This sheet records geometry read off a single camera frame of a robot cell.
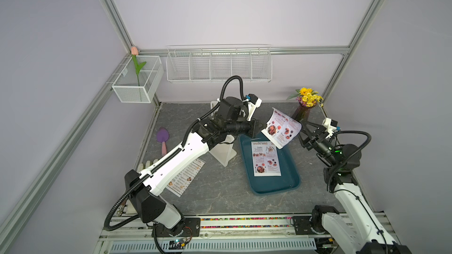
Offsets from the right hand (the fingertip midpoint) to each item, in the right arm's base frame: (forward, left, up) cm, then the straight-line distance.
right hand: (298, 125), depth 67 cm
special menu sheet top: (-1, +7, -2) cm, 7 cm away
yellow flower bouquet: (+24, -13, -8) cm, 28 cm away
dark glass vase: (+23, -13, -19) cm, 32 cm away
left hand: (-2, +12, +1) cm, 13 cm away
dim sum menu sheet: (-12, +52, -33) cm, 62 cm away
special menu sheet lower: (+2, +8, -33) cm, 34 cm away
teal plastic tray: (-10, -2, -33) cm, 34 cm away
